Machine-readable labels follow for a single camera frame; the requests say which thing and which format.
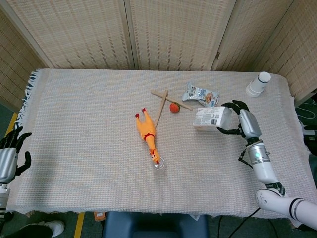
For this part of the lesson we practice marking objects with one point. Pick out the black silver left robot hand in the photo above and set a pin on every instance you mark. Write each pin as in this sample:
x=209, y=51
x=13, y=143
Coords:
x=7, y=158

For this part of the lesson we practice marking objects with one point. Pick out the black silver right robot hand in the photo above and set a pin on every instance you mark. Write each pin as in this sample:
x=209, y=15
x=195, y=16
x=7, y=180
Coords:
x=250, y=126

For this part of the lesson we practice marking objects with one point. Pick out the face tissue pack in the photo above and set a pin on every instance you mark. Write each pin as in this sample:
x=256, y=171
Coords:
x=210, y=119

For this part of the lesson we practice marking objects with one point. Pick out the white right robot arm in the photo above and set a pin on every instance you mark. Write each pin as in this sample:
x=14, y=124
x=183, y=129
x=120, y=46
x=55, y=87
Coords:
x=262, y=168

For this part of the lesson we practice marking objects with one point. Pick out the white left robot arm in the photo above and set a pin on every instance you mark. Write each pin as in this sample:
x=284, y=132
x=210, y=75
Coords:
x=3, y=196

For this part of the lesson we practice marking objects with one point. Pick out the blue white snack bag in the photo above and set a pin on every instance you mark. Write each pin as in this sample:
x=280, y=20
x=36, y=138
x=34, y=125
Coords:
x=200, y=95

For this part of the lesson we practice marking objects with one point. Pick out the orange ball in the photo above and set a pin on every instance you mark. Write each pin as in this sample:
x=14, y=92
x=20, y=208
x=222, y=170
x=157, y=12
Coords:
x=174, y=107

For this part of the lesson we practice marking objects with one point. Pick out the metal screen hinge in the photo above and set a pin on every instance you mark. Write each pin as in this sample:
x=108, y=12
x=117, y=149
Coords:
x=217, y=54

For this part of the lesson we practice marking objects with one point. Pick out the white shoe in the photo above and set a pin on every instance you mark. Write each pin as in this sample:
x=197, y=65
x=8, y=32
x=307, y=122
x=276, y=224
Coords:
x=57, y=226

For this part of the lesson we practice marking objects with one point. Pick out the tapered wooden stick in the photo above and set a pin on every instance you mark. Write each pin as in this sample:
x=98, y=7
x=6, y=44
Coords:
x=161, y=109

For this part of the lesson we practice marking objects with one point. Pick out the woven beige tablecloth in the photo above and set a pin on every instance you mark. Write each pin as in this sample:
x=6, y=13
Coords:
x=99, y=148

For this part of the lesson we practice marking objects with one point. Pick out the clear plastic cup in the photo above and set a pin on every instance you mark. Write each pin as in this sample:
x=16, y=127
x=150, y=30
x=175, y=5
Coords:
x=159, y=167

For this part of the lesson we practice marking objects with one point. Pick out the yellow rubber chicken toy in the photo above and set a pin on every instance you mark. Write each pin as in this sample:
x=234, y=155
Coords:
x=147, y=131

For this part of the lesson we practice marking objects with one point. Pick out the small orange box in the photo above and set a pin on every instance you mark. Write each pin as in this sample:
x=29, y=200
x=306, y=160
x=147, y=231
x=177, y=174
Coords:
x=99, y=216

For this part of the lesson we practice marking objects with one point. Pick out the woven folding screen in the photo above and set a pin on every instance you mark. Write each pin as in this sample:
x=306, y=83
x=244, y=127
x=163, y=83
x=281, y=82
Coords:
x=173, y=32

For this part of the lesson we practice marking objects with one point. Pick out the blue padded seat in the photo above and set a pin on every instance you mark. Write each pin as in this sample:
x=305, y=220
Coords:
x=153, y=225

